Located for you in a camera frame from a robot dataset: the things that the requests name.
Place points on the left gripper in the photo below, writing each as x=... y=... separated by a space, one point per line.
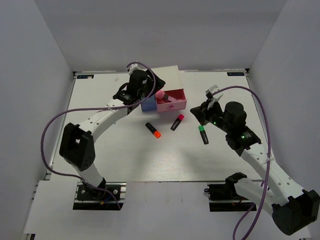
x=150 y=73

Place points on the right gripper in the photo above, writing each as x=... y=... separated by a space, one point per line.
x=202 y=112

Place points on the pink cap clip tube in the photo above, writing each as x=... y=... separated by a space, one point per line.
x=161 y=95

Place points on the white drawer organizer box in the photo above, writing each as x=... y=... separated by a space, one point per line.
x=171 y=76

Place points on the small blue drawer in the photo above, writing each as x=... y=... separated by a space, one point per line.
x=150 y=99

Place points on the pink drawer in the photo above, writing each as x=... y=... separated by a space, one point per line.
x=167 y=106

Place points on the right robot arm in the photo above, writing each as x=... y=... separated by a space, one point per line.
x=288 y=203

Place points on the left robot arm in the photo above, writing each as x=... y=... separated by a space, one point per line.
x=77 y=145

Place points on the green cap highlighter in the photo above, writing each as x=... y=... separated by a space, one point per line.
x=203 y=134

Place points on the pink cap highlighter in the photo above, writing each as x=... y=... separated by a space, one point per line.
x=177 y=122

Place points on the wide blue drawer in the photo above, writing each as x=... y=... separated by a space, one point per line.
x=148 y=106

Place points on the orange cap highlighter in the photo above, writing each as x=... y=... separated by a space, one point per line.
x=153 y=130

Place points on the right corner label sticker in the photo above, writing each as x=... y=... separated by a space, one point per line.
x=234 y=74

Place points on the corner label sticker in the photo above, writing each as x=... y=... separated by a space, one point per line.
x=234 y=74
x=85 y=76

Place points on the left corner label sticker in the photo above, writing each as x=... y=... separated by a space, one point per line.
x=85 y=76

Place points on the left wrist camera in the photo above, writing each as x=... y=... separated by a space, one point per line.
x=133 y=67

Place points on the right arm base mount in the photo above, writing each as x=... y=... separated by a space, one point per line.
x=223 y=197

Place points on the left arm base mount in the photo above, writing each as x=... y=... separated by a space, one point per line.
x=95 y=200

